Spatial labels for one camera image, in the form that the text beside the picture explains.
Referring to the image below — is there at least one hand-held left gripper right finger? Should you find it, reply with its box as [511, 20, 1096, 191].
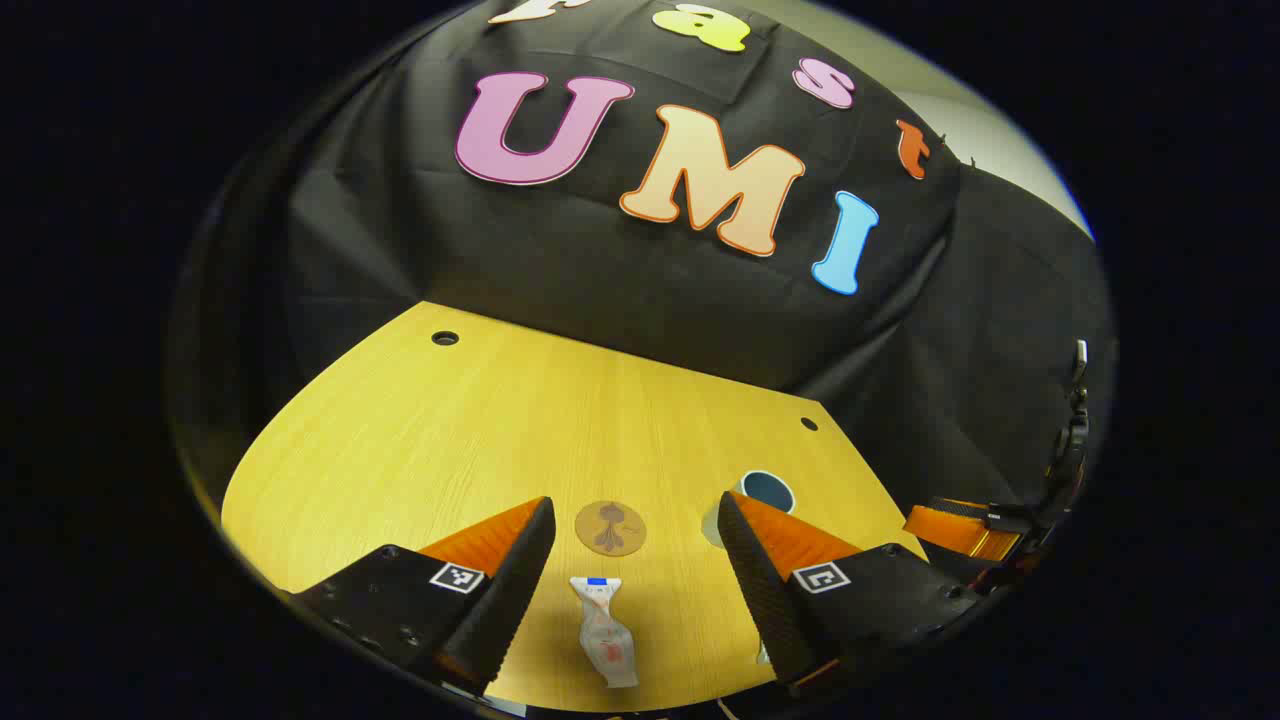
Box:
[716, 490, 986, 698]

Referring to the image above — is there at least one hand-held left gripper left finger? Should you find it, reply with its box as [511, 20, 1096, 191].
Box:
[288, 496, 557, 698]

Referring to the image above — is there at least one pale green cup wooden handle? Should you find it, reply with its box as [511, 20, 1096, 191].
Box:
[700, 470, 797, 549]

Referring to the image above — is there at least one white toothpaste tube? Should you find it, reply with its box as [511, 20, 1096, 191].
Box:
[569, 576, 639, 689]

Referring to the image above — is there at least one round brown coaster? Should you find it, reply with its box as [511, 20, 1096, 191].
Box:
[575, 500, 648, 558]

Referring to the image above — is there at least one yellow wooden desktop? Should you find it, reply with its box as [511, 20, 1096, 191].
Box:
[220, 300, 926, 713]

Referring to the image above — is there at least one black backdrop cloth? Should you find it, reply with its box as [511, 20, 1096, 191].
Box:
[170, 0, 1116, 561]

